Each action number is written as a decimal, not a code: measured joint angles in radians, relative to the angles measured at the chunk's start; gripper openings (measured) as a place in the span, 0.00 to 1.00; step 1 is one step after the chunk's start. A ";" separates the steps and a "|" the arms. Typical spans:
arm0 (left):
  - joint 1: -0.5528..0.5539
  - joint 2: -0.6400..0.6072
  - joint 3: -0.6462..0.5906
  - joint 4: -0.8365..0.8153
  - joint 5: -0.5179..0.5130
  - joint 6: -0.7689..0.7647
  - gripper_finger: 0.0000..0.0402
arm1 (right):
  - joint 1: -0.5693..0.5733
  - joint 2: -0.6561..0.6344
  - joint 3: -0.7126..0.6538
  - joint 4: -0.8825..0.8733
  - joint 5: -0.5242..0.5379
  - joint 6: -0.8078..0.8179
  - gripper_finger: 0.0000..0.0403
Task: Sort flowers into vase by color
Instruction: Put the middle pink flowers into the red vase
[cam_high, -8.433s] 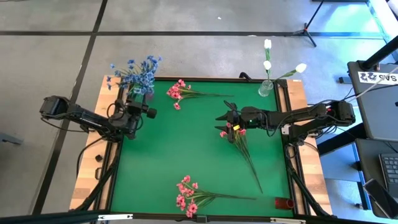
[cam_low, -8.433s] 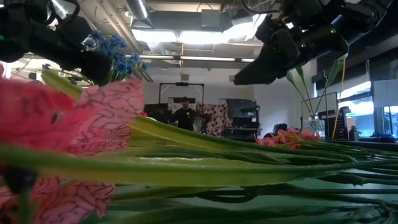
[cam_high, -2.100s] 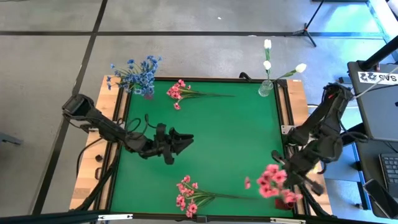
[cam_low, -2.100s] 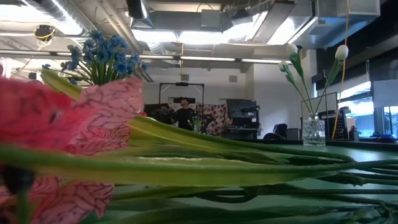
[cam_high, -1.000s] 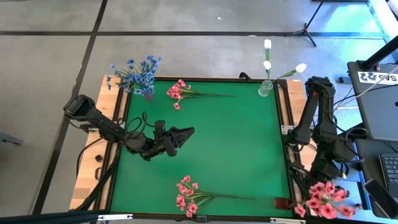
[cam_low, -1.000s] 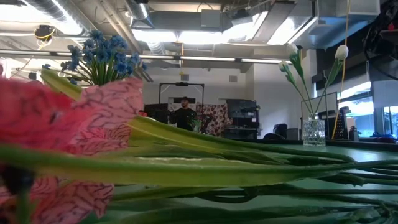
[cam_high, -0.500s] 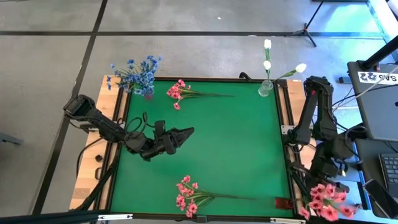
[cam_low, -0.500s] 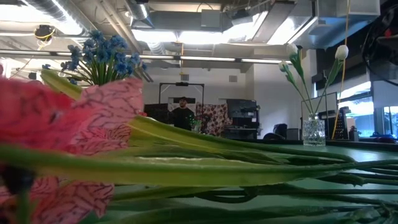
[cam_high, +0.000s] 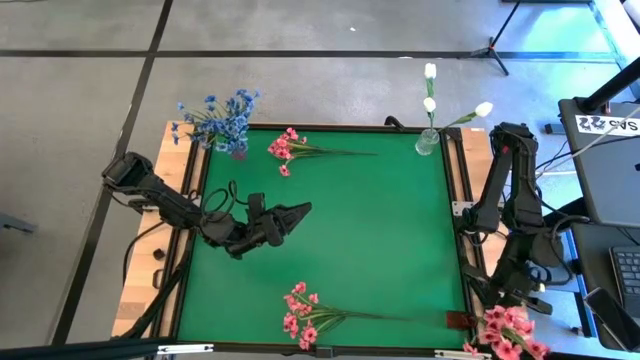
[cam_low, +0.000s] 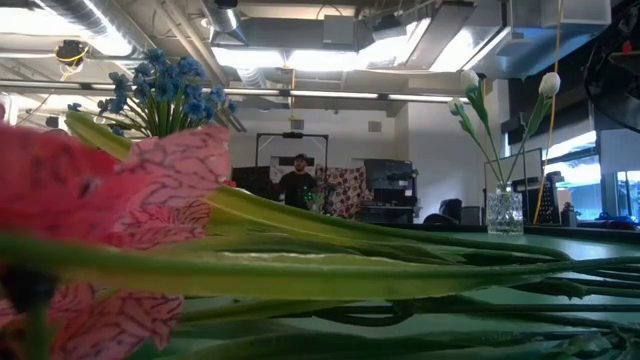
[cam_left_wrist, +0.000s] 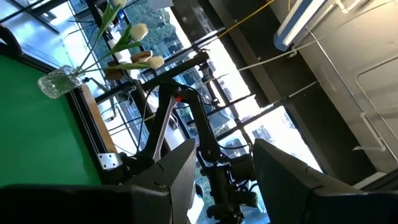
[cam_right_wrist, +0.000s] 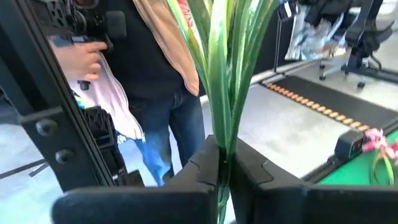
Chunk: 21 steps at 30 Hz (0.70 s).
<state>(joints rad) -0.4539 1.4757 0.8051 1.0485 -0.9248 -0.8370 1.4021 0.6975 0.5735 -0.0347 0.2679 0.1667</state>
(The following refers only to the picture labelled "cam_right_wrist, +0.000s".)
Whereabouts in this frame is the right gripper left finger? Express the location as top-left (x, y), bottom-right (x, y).
top-left (51, 136), bottom-right (220, 224)

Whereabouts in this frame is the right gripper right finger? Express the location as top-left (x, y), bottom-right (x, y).
top-left (229, 138), bottom-right (398, 224)

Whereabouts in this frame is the pink flower bunch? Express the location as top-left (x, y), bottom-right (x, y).
top-left (362, 128), bottom-right (398, 186)
top-left (166, 0), bottom-right (279, 224)

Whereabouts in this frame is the small black box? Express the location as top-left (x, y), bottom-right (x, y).
top-left (334, 129), bottom-right (365, 162)

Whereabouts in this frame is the white cloth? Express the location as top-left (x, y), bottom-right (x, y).
top-left (68, 52), bottom-right (146, 144)

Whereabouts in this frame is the person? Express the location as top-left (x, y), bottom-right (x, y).
top-left (30, 0), bottom-right (206, 187)

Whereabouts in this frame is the person's hand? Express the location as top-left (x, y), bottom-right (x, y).
top-left (51, 41), bottom-right (109, 82)

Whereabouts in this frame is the silver foil bag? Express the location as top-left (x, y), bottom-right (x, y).
top-left (284, 2), bottom-right (348, 62)

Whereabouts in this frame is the black hand-held device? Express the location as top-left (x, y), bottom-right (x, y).
top-left (30, 0), bottom-right (127, 50)

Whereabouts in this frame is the black office chair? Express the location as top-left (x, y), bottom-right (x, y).
top-left (318, 0), bottom-right (396, 90)

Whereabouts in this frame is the black table edge rail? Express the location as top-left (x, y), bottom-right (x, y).
top-left (303, 118), bottom-right (398, 184)

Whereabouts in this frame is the black floor cable cover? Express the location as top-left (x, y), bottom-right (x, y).
top-left (262, 75), bottom-right (398, 133)

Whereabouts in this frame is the black frame post with bracket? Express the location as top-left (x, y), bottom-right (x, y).
top-left (0, 0), bottom-right (116, 193)

